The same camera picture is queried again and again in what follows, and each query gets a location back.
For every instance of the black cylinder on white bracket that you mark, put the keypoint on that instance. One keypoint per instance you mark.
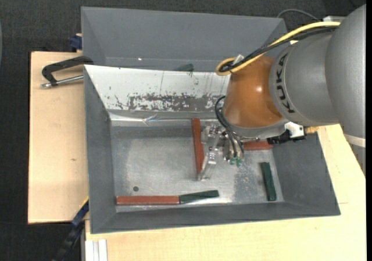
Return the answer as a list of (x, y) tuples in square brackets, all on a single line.
[(295, 130)]

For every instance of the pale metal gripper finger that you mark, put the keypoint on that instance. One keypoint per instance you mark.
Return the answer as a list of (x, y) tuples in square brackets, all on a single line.
[(207, 167), (205, 135)]

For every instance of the dark green flat block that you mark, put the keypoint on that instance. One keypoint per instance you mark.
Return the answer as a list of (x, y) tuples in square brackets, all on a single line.
[(268, 181), (200, 196)]

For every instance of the grey metal bin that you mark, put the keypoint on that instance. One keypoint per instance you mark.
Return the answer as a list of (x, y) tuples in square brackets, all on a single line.
[(162, 167)]

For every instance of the red-brown flat block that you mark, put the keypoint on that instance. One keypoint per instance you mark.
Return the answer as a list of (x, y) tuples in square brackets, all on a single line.
[(146, 200), (257, 145), (197, 143)]

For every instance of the pale brown flat board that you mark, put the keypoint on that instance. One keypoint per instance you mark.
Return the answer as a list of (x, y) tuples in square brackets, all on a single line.
[(58, 137)]

